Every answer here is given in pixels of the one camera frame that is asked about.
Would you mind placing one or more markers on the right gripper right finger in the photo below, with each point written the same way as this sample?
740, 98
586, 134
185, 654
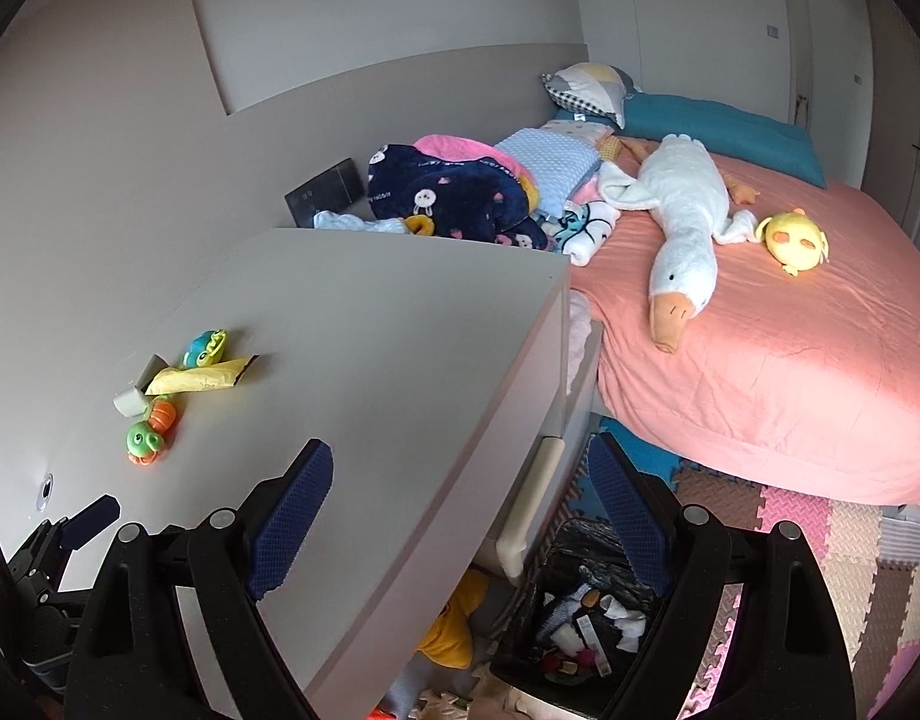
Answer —
787, 657

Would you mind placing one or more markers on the pink folded garment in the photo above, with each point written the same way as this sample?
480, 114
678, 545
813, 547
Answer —
453, 148

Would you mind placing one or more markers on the pink bed sheet mattress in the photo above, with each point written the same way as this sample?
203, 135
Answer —
808, 383

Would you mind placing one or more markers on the teal and yellow toy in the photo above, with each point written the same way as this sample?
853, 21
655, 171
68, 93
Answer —
206, 349

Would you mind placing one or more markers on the light blue knit blanket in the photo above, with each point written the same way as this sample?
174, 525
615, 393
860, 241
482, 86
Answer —
558, 164

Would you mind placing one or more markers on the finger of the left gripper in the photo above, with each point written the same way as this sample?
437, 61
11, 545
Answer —
88, 523

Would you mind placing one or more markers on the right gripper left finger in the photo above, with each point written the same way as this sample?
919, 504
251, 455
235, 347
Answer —
132, 658

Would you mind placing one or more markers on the green frog toy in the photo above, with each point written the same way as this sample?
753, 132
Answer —
148, 438

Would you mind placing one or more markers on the navy cartoon blanket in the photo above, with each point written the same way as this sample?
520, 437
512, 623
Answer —
477, 200

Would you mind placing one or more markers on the grey wardrobe door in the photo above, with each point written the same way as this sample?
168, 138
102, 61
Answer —
833, 70

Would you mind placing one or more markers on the black trash bin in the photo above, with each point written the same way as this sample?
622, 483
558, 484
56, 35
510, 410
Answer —
591, 638

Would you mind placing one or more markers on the white cloth near panel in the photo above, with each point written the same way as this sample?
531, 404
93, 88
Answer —
326, 220

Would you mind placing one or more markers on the white goose plush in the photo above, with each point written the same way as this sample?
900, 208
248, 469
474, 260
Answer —
698, 206

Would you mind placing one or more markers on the small white carton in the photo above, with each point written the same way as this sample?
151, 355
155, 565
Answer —
133, 401

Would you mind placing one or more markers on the yellow chick plush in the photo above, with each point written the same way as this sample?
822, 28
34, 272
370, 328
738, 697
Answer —
794, 240

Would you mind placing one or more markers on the cream foam corner guard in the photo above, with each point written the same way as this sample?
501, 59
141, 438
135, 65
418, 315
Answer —
514, 541

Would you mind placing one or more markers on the teal long pillow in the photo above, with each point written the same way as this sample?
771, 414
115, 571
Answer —
737, 133

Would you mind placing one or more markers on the desk cable grommet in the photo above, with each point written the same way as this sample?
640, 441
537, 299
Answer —
44, 492

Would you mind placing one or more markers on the black wall switch panel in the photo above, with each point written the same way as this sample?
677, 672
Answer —
336, 189

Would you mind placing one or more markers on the patterned square pillow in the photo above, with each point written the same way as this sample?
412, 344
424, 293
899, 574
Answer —
590, 88

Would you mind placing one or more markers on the yellow banana snack packet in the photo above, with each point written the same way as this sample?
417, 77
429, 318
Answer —
174, 381

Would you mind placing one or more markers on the yellow plush under desk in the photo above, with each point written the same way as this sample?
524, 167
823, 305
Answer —
448, 643

